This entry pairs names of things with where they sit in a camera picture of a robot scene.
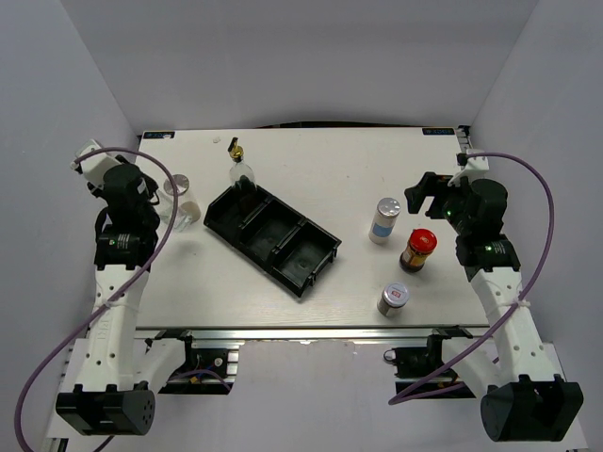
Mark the silver-lid clear shaker jar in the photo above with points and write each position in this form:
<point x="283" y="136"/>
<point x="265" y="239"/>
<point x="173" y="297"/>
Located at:
<point x="182" y="194"/>

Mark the aluminium front rail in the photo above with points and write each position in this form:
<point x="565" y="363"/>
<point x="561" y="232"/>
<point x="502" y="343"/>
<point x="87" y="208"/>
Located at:
<point x="313" y="334"/>

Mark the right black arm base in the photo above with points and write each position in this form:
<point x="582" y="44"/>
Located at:
<point x="416" y="362"/>

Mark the right blue logo sticker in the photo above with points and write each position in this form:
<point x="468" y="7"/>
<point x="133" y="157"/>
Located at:
<point x="436" y="131"/>

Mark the dark sauce glass bottle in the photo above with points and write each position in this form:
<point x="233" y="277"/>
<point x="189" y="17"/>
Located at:
<point x="242" y="179"/>

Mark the white blue-label shaker bottle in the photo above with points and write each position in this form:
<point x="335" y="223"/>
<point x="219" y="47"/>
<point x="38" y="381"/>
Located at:
<point x="384" y="220"/>

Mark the small silver-lid spice jar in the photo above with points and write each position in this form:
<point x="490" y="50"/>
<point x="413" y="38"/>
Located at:
<point x="393" y="297"/>

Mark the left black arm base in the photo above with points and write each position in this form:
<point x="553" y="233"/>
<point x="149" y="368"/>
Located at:
<point x="204" y="371"/>

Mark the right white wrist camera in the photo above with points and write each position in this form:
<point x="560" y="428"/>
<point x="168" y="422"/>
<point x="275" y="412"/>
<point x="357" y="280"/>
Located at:
<point x="472" y="164"/>

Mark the blue logo sticker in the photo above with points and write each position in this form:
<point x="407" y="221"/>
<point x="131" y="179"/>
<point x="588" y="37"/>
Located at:
<point x="436" y="131"/>
<point x="158" y="135"/>

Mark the clear oil glass bottle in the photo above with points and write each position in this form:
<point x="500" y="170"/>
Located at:
<point x="182" y="218"/>

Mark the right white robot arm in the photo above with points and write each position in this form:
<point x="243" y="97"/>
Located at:
<point x="522" y="395"/>

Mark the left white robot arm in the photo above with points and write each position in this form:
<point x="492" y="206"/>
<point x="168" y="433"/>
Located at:
<point x="114" y="392"/>

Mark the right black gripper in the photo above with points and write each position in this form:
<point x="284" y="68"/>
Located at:
<point x="433" y="185"/>

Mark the left blue logo sticker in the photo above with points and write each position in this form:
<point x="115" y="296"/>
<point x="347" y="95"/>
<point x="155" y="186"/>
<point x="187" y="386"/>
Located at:
<point x="158" y="135"/>

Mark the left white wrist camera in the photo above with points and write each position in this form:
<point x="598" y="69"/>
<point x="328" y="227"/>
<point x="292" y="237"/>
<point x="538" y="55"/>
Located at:
<point x="93" y="169"/>

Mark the black three-compartment tray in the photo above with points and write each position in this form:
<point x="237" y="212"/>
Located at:
<point x="291" y="248"/>

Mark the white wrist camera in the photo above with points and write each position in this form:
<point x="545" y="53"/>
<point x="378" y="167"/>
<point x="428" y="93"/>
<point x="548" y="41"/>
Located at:
<point x="93" y="169"/>
<point x="472" y="164"/>

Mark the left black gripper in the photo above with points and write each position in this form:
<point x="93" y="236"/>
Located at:
<point x="150" y="185"/>

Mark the red-lid dark sauce jar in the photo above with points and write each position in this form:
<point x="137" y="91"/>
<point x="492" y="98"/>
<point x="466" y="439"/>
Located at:
<point x="420" y="245"/>

